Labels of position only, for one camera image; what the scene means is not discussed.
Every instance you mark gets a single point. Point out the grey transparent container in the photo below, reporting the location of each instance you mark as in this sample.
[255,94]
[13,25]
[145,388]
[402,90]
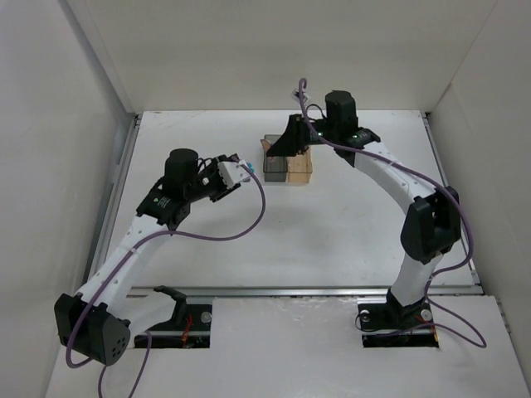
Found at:
[276,170]

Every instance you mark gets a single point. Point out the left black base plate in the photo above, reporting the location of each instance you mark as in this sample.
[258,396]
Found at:
[190,331]

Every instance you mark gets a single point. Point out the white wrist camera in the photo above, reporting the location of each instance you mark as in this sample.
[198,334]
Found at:
[233,172]
[300,97]

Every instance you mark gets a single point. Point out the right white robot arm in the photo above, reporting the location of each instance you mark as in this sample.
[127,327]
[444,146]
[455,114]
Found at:
[432,223]

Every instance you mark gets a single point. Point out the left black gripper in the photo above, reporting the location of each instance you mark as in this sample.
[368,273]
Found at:
[226,191]

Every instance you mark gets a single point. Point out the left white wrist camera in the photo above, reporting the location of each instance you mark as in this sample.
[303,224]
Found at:
[233,172]

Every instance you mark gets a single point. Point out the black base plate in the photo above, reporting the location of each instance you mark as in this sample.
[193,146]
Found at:
[190,331]
[385,325]

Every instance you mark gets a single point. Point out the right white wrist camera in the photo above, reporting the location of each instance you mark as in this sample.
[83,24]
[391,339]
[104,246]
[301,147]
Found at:
[300,97]

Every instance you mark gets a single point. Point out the orange transparent container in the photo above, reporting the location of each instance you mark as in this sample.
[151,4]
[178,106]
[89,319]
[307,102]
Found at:
[299,168]

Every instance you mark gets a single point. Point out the aluminium rail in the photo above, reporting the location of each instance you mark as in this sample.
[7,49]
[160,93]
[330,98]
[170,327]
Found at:
[336,235]

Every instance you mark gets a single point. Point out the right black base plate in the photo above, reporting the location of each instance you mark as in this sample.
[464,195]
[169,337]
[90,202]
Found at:
[385,325]

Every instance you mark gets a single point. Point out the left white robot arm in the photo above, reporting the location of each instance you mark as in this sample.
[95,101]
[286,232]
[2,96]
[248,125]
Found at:
[97,321]

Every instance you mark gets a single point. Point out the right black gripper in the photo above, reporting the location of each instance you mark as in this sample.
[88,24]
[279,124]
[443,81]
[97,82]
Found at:
[299,135]

